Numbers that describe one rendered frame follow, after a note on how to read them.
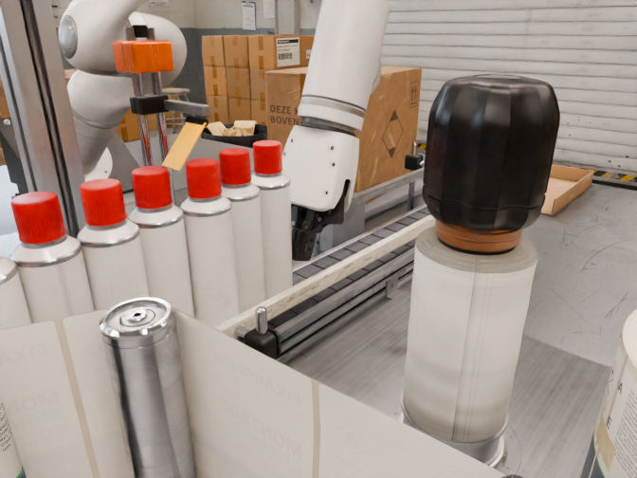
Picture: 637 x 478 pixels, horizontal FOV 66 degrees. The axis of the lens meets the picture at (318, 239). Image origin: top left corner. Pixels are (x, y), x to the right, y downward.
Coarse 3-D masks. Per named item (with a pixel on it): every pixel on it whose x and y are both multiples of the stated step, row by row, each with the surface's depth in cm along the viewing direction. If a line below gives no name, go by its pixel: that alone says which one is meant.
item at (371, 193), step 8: (400, 176) 88; (408, 176) 88; (416, 176) 91; (384, 184) 84; (392, 184) 85; (400, 184) 87; (360, 192) 80; (368, 192) 80; (376, 192) 82; (384, 192) 84; (352, 200) 77; (360, 200) 79
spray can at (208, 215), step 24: (192, 168) 47; (216, 168) 48; (192, 192) 49; (216, 192) 49; (192, 216) 48; (216, 216) 49; (192, 240) 50; (216, 240) 50; (192, 264) 51; (216, 264) 51; (192, 288) 52; (216, 288) 52; (216, 312) 53
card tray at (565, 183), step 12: (552, 168) 133; (564, 168) 130; (576, 168) 128; (552, 180) 131; (564, 180) 131; (576, 180) 129; (588, 180) 124; (552, 192) 122; (564, 192) 110; (576, 192) 118; (552, 204) 113; (564, 204) 112
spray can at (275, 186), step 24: (264, 144) 56; (264, 168) 56; (264, 192) 56; (288, 192) 58; (264, 216) 58; (288, 216) 59; (264, 240) 59; (288, 240) 60; (264, 264) 60; (288, 264) 61; (264, 288) 62
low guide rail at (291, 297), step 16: (416, 224) 80; (432, 224) 83; (384, 240) 74; (400, 240) 76; (352, 256) 68; (368, 256) 70; (320, 272) 64; (336, 272) 65; (352, 272) 68; (288, 288) 60; (304, 288) 61; (320, 288) 63; (272, 304) 57; (288, 304) 59; (240, 320) 54
